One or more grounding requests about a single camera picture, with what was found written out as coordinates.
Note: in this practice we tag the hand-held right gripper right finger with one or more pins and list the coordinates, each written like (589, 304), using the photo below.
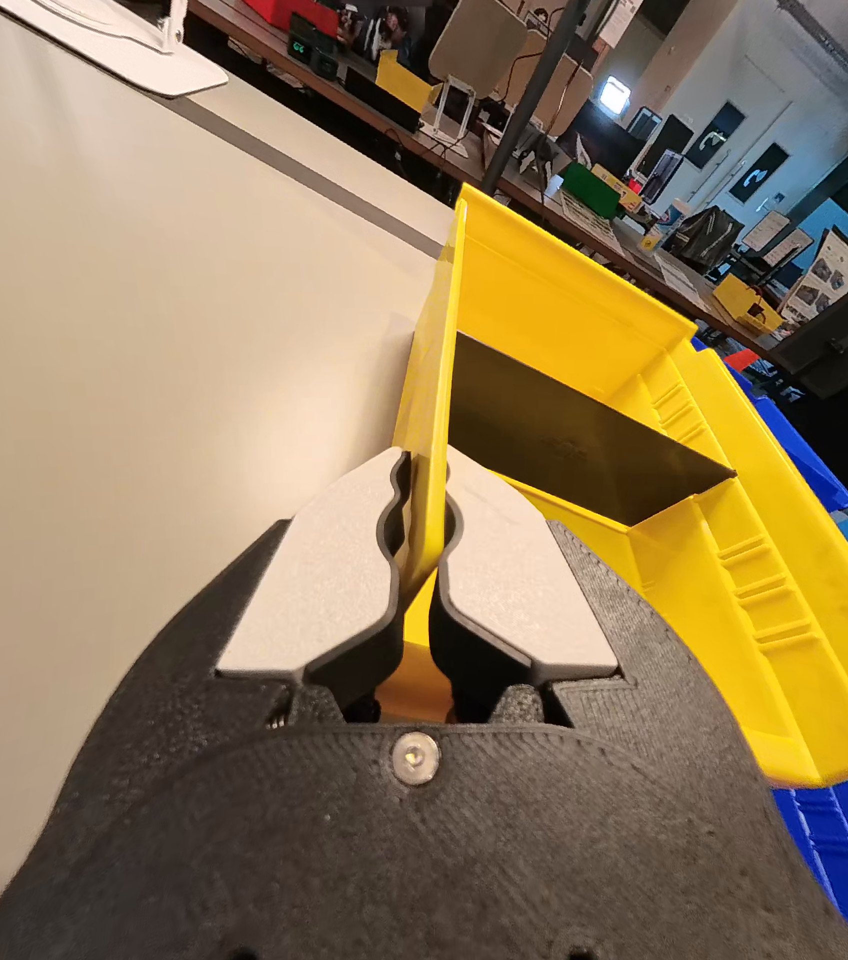
(529, 593)

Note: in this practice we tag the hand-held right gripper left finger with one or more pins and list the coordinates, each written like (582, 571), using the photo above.
(319, 593)

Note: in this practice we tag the yellow plastic bin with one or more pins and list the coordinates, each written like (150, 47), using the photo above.
(544, 300)

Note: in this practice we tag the black divider panel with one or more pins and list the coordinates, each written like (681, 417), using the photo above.
(574, 435)

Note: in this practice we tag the yellow box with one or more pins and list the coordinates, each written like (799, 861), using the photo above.
(747, 303)

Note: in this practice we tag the black monitor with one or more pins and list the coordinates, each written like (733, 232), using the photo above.
(844, 345)

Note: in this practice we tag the white sign board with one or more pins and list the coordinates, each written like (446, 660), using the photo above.
(837, 273)

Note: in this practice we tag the wooden work table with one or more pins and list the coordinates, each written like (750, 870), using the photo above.
(394, 135)

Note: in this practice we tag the black metal pole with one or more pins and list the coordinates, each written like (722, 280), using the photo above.
(537, 90)

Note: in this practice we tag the yellow and black boxes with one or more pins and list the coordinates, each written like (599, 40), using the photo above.
(406, 83)

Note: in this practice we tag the black box with green display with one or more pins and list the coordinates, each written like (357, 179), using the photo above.
(312, 45)

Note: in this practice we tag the instruction sheet on stand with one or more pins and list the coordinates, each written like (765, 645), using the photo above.
(124, 60)

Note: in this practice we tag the red plastic bin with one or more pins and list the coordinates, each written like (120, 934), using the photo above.
(289, 15)

